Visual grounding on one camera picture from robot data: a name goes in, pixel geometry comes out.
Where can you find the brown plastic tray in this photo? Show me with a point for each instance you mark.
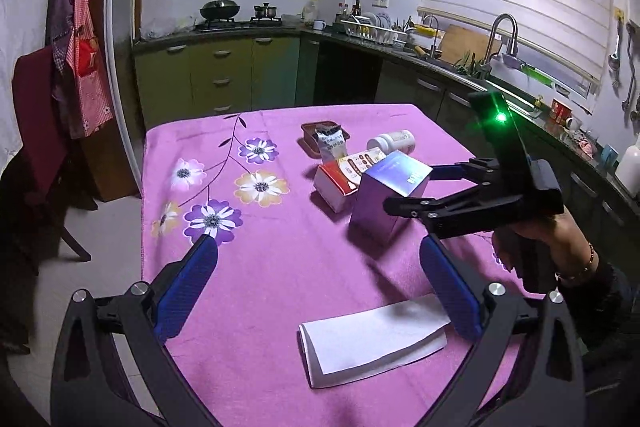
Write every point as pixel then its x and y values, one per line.
pixel 309 138

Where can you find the steel sink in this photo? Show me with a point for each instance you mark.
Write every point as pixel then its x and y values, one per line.
pixel 520 99

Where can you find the pink floral tablecloth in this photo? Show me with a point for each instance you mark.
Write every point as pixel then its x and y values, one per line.
pixel 280 257

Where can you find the glass sliding door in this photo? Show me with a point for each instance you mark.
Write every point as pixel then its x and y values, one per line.
pixel 122 32

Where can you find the maroon chair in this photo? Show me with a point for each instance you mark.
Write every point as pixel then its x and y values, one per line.
pixel 40 117

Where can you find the white wall outlet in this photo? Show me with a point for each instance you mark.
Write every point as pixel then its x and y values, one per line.
pixel 380 2

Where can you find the dish rack with dishes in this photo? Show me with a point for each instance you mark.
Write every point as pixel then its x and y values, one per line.
pixel 372 31

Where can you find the person's right hand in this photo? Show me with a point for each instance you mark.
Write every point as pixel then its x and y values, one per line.
pixel 562 242

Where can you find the pink cloth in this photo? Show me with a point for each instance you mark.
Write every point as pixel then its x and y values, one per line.
pixel 586 145

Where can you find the white pill bottle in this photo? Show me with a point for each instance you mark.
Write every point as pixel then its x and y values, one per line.
pixel 392 142

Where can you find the white enamel mug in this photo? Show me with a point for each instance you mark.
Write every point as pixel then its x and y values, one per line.
pixel 319 25

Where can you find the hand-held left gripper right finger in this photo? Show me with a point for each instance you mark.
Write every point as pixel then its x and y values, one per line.
pixel 450 287

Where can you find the tall steel faucet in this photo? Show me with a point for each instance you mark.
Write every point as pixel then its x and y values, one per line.
pixel 491 39

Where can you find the gas stove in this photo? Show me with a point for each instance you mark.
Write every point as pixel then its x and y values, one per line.
pixel 240 25

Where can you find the black wok with lid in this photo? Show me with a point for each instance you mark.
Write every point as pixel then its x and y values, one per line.
pixel 219 10

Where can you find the small steel faucet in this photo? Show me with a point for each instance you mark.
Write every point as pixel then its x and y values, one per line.
pixel 435 34

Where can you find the red mug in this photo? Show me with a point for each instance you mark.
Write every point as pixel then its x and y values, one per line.
pixel 560 112

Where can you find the dark sauce bottles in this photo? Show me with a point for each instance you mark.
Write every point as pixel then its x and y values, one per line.
pixel 350 10

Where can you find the white jug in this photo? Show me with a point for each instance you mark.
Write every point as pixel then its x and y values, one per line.
pixel 630 172

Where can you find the purple apron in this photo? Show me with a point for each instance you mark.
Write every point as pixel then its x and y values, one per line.
pixel 60 22

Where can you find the small steel pot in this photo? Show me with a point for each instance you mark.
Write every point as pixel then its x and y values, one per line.
pixel 266 12

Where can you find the white paper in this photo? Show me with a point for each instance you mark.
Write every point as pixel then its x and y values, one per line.
pixel 370 342

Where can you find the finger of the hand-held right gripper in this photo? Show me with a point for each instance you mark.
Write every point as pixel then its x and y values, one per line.
pixel 450 212
pixel 450 172

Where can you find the white hanging cloth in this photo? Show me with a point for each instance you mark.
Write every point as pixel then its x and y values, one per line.
pixel 25 57

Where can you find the wooden cutting board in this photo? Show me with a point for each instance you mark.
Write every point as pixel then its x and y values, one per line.
pixel 465 44

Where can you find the red and white carton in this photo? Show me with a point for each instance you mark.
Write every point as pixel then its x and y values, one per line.
pixel 332 184

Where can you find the red checked apron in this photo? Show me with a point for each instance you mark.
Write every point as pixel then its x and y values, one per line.
pixel 90 72

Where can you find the white snack packet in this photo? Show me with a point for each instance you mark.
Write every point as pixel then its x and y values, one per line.
pixel 332 144

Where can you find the oil bottle with yellow cap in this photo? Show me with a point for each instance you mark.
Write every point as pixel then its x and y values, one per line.
pixel 310 11

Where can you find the purple box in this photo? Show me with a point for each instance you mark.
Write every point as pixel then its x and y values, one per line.
pixel 380 202

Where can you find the small white mug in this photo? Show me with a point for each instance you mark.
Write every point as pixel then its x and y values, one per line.
pixel 573 124

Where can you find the green base cabinet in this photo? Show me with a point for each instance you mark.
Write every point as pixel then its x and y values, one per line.
pixel 220 62

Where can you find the person's right forearm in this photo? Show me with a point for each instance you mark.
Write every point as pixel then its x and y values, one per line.
pixel 600 302

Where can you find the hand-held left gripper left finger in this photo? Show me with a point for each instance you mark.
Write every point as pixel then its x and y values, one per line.
pixel 185 292

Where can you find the hanging steel ladles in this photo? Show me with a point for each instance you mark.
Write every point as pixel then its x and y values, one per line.
pixel 616 57

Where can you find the dark base cabinet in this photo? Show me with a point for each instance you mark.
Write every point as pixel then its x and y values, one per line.
pixel 345 72

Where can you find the white plastic bag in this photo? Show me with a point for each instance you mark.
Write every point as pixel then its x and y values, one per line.
pixel 167 28

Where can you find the green leafy vegetable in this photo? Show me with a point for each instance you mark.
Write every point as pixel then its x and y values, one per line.
pixel 470 64

